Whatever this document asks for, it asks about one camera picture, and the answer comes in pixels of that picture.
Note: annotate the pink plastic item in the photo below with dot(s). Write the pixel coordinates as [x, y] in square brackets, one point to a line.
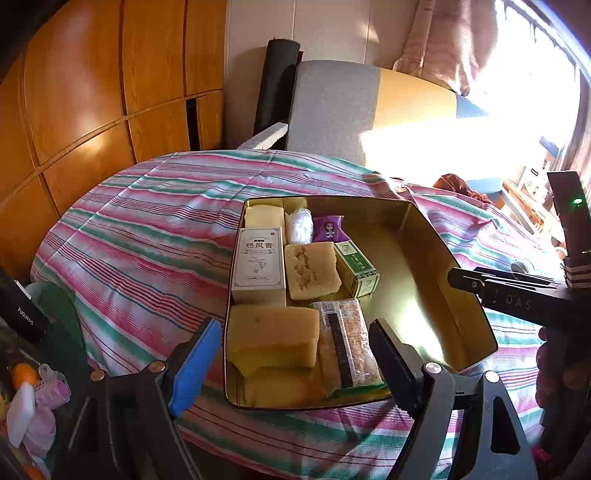
[55, 387]

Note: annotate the clear barcode snack packet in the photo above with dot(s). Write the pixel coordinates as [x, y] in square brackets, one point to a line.
[344, 341]

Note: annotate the brown cloth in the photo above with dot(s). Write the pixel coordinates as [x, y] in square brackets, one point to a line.
[457, 182]

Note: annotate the white printed carton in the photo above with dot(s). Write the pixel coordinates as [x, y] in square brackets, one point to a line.
[538, 182]

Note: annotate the gold metal tin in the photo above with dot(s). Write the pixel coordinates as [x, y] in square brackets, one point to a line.
[415, 277]

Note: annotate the green plastic basin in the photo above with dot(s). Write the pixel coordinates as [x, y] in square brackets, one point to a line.
[60, 314]

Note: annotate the beige curtain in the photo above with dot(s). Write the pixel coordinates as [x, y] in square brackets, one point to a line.
[443, 41]

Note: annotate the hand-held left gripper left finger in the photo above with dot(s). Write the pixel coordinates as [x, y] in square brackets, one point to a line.
[194, 364]

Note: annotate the striped bed sheet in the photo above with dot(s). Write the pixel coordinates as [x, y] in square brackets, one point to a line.
[138, 240]

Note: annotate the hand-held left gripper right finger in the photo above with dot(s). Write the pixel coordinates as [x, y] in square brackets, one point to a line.
[392, 364]

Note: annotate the white plastic bag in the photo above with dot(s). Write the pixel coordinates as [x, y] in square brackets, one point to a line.
[298, 226]

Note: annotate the beige sponge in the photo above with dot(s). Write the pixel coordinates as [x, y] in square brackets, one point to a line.
[311, 272]

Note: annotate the beige and white carton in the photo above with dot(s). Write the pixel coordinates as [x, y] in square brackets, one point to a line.
[257, 267]

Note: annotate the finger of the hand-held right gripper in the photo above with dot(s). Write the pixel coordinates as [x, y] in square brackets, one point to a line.
[466, 279]

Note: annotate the wooden wardrobe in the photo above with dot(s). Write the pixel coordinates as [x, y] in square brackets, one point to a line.
[83, 92]

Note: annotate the small orange ball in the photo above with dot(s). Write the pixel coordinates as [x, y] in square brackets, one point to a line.
[25, 374]

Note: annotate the wooden rack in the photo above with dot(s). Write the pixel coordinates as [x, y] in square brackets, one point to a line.
[521, 205]

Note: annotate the person's right hand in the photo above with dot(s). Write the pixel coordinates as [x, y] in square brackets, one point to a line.
[563, 369]

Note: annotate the yellow sponge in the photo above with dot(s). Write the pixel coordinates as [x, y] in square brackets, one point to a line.
[263, 216]
[281, 387]
[272, 334]

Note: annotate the green and white carton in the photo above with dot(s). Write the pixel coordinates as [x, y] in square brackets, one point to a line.
[358, 267]

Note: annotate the white plastic bottle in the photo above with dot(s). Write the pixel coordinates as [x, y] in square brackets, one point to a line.
[21, 413]

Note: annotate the black rolled mat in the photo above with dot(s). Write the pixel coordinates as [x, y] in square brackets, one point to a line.
[277, 83]

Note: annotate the grey yellow padded headboard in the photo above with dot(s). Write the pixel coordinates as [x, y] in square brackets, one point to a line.
[332, 110]

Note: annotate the window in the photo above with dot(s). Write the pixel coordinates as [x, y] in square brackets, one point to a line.
[545, 69]

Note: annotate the purple cartoon candy packet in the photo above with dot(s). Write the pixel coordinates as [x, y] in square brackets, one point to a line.
[328, 229]

